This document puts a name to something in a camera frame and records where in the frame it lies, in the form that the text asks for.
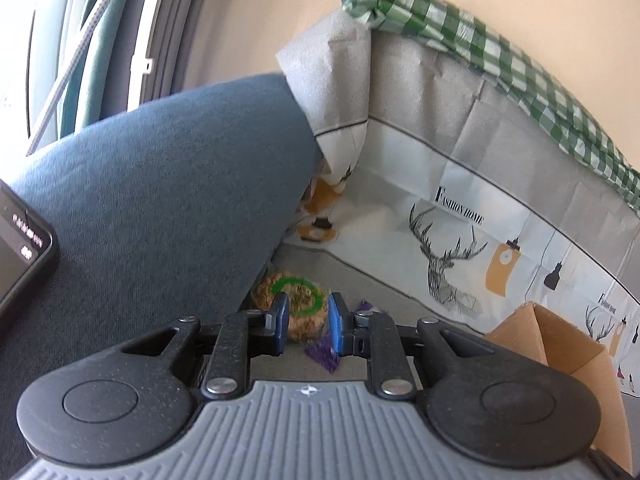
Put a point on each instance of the purple chocolate bar wrapper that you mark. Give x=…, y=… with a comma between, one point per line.
x=320, y=351

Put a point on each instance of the grey curtain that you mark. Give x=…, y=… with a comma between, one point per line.
x=138, y=54

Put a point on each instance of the black smartphone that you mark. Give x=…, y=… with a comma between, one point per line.
x=29, y=247

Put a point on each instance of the grey deer print sofa cover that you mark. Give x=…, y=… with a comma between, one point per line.
x=435, y=185

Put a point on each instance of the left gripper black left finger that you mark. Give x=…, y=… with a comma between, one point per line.
x=213, y=361

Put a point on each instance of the green checkered cloth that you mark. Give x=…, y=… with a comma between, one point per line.
x=442, y=26

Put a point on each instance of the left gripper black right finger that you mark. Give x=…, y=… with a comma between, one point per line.
x=387, y=346

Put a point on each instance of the brown cardboard box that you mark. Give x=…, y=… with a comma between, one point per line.
x=543, y=336

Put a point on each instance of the green label round snack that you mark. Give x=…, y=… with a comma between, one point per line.
x=308, y=302

